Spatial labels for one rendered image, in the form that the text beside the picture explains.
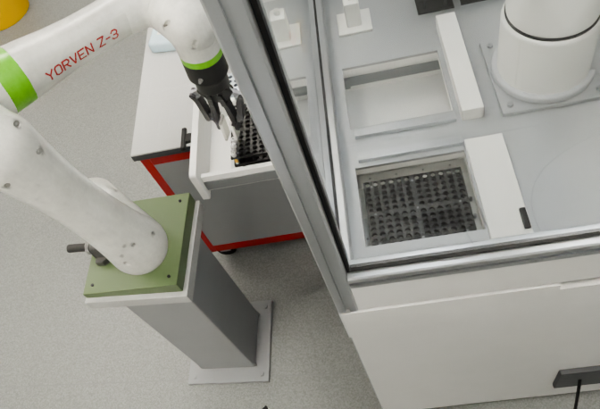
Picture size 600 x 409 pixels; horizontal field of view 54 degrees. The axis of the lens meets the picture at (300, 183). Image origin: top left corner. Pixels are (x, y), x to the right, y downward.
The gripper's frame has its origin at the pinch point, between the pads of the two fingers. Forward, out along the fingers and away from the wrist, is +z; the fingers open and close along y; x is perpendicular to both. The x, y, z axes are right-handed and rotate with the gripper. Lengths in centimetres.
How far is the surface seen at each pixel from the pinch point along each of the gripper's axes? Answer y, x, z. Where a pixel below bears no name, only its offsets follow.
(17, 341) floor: 107, 34, 106
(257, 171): -7.3, 7.6, 7.0
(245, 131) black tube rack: -2.2, -3.4, 5.9
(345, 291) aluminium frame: -35, 44, -13
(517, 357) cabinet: -74, 38, 39
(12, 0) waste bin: 198, -164, 105
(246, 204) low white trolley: 10, -11, 59
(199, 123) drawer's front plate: 10.5, -4.7, 5.0
